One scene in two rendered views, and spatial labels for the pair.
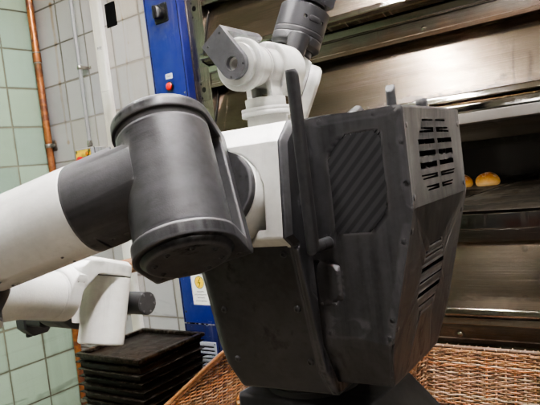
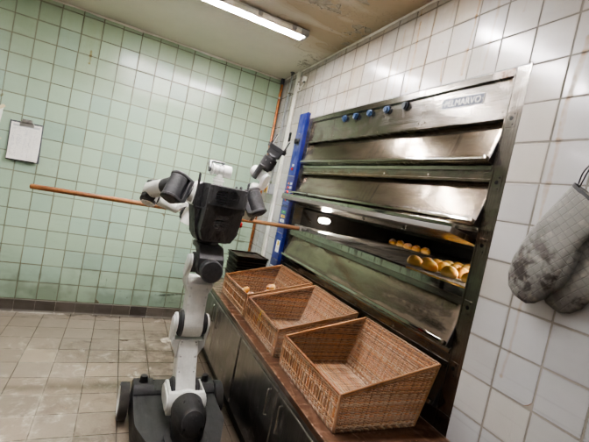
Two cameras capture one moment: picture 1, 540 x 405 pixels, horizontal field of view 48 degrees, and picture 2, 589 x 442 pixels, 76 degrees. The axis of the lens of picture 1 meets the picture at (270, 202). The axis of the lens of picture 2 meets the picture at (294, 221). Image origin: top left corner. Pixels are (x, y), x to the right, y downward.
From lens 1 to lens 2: 1.61 m
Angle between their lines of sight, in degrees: 28
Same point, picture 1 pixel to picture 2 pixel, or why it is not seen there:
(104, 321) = (184, 217)
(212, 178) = (176, 186)
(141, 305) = not seen: hidden behind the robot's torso
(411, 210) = (207, 203)
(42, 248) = (155, 190)
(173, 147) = (173, 179)
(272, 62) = (219, 169)
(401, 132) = (209, 188)
